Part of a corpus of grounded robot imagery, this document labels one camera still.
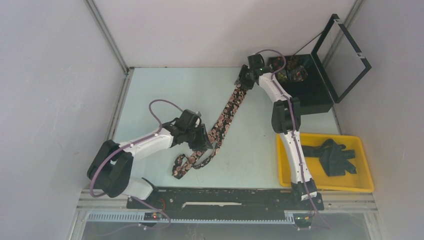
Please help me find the floral rose pattern tie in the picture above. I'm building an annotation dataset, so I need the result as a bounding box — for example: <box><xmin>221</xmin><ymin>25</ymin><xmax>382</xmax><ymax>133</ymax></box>
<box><xmin>172</xmin><ymin>84</ymin><xmax>248</xmax><ymax>179</ymax></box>

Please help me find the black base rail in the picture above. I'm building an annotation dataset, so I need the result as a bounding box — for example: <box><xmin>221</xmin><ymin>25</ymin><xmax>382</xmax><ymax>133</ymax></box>
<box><xmin>145</xmin><ymin>187</ymin><xmax>324</xmax><ymax>220</ymax></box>

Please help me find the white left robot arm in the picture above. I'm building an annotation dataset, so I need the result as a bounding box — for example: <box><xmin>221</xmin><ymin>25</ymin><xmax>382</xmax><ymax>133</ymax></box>
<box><xmin>87</xmin><ymin>109</ymin><xmax>212</xmax><ymax>208</ymax></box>

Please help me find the yellow plastic tray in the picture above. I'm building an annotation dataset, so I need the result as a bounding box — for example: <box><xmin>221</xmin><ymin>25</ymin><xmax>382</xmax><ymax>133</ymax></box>
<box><xmin>277</xmin><ymin>132</ymin><xmax>375</xmax><ymax>194</ymax></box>

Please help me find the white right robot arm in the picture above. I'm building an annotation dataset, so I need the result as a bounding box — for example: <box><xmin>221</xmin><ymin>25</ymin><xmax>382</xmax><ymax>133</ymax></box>
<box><xmin>236</xmin><ymin>53</ymin><xmax>318</xmax><ymax>209</ymax></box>

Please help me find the rolled dark tie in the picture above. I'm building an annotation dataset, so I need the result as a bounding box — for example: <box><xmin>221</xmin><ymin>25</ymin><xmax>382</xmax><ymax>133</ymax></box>
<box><xmin>287</xmin><ymin>55</ymin><xmax>301</xmax><ymax>70</ymax></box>

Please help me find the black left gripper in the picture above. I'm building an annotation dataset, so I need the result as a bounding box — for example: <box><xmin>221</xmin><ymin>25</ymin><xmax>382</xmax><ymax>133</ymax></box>
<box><xmin>184</xmin><ymin>123</ymin><xmax>213</xmax><ymax>152</ymax></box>

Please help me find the white cable duct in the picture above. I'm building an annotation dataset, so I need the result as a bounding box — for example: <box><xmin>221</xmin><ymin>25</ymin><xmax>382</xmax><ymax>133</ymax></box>
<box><xmin>86</xmin><ymin>211</ymin><xmax>295</xmax><ymax>225</ymax></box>

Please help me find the black storage box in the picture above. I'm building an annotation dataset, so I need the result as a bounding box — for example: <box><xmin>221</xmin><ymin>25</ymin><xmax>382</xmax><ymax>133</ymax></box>
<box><xmin>266</xmin><ymin>54</ymin><xmax>334</xmax><ymax>115</ymax></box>

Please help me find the rolled colourful tie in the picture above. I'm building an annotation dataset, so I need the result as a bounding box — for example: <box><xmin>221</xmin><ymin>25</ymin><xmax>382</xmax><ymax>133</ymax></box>
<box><xmin>288</xmin><ymin>65</ymin><xmax>308</xmax><ymax>83</ymax></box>

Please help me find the black framed box lid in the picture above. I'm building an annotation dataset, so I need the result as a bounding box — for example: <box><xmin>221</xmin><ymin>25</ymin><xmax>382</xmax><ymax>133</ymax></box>
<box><xmin>311</xmin><ymin>14</ymin><xmax>372</xmax><ymax>104</ymax></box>

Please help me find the dark green tie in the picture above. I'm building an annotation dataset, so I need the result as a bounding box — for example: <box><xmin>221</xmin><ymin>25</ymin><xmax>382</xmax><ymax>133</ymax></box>
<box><xmin>302</xmin><ymin>138</ymin><xmax>357</xmax><ymax>177</ymax></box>

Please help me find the rolled patterned tie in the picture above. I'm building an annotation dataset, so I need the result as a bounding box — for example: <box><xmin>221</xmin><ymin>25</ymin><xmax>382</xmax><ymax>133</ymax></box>
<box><xmin>275</xmin><ymin>69</ymin><xmax>289</xmax><ymax>84</ymax></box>

